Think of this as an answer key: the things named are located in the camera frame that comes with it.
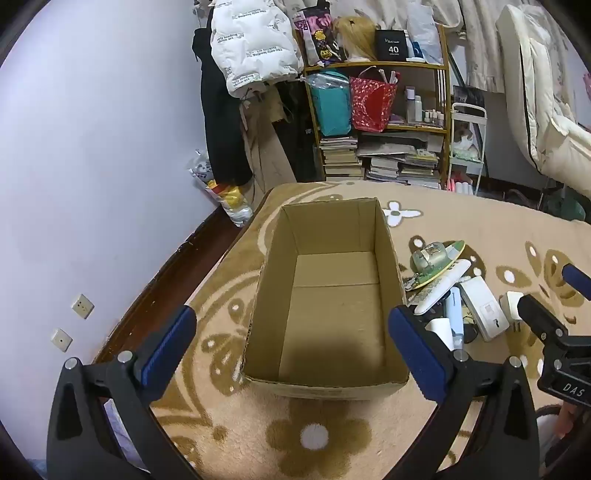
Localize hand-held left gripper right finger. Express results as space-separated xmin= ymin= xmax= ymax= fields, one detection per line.
xmin=389 ymin=305 xmax=541 ymax=480

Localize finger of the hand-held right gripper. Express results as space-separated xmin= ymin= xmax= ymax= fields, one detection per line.
xmin=562 ymin=264 xmax=591 ymax=301
xmin=517 ymin=294 xmax=568 ymax=344

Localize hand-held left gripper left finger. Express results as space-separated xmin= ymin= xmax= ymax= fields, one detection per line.
xmin=45 ymin=305 xmax=199 ymax=480

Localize white rectangular device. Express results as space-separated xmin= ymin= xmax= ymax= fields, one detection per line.
xmin=459 ymin=276 xmax=510 ymax=342

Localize white remote control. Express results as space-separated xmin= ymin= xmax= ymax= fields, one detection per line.
xmin=413 ymin=259 xmax=472 ymax=315

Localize cardboard box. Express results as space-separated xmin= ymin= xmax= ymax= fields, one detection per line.
xmin=240 ymin=198 xmax=411 ymax=401

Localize person's right forearm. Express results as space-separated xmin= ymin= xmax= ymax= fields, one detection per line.
xmin=556 ymin=401 xmax=591 ymax=444

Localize white charger plug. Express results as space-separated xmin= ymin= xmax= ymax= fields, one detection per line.
xmin=505 ymin=291 xmax=527 ymax=333

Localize light blue pen device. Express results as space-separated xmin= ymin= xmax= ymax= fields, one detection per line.
xmin=444 ymin=286 xmax=465 ymax=352

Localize dark green bag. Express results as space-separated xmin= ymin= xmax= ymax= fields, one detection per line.
xmin=549 ymin=189 xmax=587 ymax=222

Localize green round ornament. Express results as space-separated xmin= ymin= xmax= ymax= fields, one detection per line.
xmin=409 ymin=240 xmax=467 ymax=292

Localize beige floral rug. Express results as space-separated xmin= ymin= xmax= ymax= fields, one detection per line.
xmin=95 ymin=181 xmax=591 ymax=480

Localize clear bag with yellow items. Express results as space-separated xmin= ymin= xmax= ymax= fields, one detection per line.
xmin=187 ymin=150 xmax=254 ymax=227

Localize pale green cloth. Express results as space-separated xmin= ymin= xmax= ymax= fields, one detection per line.
xmin=452 ymin=129 xmax=481 ymax=160

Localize white rolling cart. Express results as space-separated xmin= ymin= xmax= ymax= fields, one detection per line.
xmin=448 ymin=102 xmax=489 ymax=197

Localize stack of books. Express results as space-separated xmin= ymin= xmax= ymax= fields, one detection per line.
xmin=318 ymin=136 xmax=365 ymax=178
xmin=365 ymin=138 xmax=444 ymax=189

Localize wooden bookshelf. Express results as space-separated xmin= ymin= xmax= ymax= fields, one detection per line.
xmin=295 ymin=23 xmax=452 ymax=190

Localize dark photo print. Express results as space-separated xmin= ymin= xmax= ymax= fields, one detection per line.
xmin=452 ymin=85 xmax=485 ymax=107

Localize leaning cardboard sheets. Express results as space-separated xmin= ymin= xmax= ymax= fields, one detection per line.
xmin=240 ymin=88 xmax=301 ymax=195

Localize black coat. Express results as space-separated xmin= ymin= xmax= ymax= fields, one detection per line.
xmin=193 ymin=28 xmax=254 ymax=185

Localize red patterned bag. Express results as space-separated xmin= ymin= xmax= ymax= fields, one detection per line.
xmin=349 ymin=67 xmax=402 ymax=132

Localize white curtain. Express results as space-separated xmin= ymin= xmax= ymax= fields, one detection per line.
xmin=383 ymin=0 xmax=504 ymax=93

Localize teal bag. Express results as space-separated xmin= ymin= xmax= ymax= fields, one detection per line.
xmin=309 ymin=71 xmax=352 ymax=137

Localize white plastic bag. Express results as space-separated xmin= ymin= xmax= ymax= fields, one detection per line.
xmin=406 ymin=4 xmax=444 ymax=65

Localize black box with white print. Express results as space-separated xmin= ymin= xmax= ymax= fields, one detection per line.
xmin=374 ymin=30 xmax=411 ymax=63

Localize white puffer jacket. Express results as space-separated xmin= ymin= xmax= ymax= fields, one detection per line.
xmin=210 ymin=0 xmax=301 ymax=100

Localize blonde wig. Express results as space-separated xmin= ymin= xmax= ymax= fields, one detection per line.
xmin=333 ymin=16 xmax=380 ymax=63

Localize pink black printed package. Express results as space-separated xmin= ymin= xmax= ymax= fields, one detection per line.
xmin=295 ymin=7 xmax=347 ymax=65

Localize white wall socket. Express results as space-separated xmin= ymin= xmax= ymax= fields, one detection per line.
xmin=50 ymin=329 xmax=74 ymax=353
xmin=70 ymin=294 xmax=95 ymax=319

